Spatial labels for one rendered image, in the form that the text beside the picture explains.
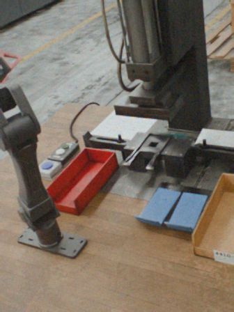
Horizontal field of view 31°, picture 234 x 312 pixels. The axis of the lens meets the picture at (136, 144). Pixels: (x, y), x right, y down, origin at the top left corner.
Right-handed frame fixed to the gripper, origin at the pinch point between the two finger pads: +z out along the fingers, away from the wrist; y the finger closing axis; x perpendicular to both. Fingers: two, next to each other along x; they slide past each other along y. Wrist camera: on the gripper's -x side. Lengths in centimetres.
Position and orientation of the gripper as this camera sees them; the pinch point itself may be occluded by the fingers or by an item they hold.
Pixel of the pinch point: (11, 67)
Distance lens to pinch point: 134.6
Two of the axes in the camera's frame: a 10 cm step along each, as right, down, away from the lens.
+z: 5.4, -4.1, 7.4
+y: -5.9, 4.4, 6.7
